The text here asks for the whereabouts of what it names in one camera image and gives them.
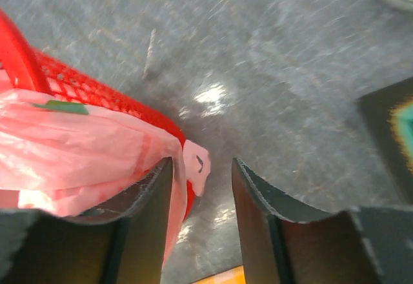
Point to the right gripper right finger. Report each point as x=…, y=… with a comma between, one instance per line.
x=284, y=240

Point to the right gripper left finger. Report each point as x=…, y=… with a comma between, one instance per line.
x=119, y=241

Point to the pink plastic trash bag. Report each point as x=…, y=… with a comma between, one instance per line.
x=65, y=163

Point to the red mesh trash bin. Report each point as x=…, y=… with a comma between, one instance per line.
x=30, y=69

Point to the yellow checkered cloth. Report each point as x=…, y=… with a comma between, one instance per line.
x=189, y=274

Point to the square green glazed plate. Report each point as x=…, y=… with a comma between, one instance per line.
x=388, y=115

